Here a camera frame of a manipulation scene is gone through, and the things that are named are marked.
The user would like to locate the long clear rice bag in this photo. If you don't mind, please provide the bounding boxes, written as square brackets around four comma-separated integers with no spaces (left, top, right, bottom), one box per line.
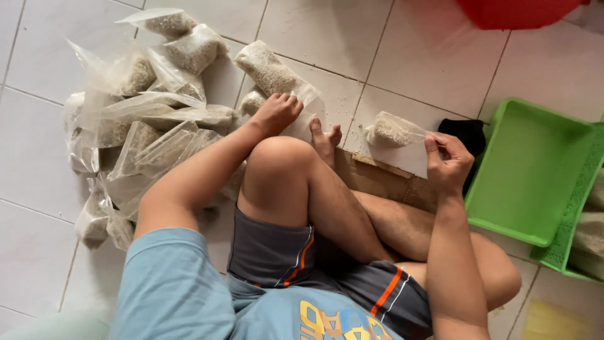
[233,40,327,143]

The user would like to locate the person's right leg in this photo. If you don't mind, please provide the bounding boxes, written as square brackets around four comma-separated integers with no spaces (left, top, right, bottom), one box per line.
[309,118,523,313]

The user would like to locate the person's leg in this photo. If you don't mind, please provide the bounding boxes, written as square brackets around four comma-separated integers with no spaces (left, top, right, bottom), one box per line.
[236,136,398,265]
[309,118,523,313]

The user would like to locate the green perforated plastic basket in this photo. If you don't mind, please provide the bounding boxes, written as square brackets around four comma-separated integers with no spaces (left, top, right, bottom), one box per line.
[530,122,604,284]

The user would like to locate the person's right hand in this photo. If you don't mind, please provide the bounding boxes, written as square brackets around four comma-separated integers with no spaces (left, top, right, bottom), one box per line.
[424,132,475,196]

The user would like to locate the pale green round object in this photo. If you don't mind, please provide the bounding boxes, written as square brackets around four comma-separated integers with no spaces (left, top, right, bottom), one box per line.
[0,309,113,340]

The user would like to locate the red plastic basin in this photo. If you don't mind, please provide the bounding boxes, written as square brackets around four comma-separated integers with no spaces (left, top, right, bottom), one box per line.
[455,0,591,31]

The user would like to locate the clear bag of rice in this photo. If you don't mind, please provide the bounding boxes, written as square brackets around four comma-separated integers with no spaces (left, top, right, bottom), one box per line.
[568,212,604,280]

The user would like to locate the pile of clear rice bags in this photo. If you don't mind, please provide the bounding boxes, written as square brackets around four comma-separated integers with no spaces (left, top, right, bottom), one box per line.
[64,7,270,251]

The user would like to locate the person's left leg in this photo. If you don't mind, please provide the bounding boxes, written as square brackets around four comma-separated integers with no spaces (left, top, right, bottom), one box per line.
[236,136,398,265]

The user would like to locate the green plastic tray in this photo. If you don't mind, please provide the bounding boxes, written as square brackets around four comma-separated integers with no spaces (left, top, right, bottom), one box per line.
[465,97,597,248]

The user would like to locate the person's left hand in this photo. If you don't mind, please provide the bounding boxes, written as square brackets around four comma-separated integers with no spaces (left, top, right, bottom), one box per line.
[249,93,305,139]

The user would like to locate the yellow flat sheet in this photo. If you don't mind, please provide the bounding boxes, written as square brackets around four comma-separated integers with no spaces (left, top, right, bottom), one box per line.
[521,298,594,340]

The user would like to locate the grey shorts with orange stripe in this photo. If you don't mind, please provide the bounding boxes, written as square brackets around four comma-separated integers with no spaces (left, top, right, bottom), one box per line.
[226,205,433,340]

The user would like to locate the black cloth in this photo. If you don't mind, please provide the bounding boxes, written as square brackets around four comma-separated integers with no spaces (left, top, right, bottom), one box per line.
[437,118,487,195]

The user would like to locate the light blue printed shirt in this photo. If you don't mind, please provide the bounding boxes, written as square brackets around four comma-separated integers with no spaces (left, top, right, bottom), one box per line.
[109,228,407,340]

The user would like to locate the small half-filled clear rice bag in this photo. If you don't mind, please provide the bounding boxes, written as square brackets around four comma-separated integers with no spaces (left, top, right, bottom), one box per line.
[364,111,444,180]

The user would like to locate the brown cardboard sheet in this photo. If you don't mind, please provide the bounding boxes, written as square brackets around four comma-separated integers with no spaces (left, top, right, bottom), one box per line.
[334,148,439,214]

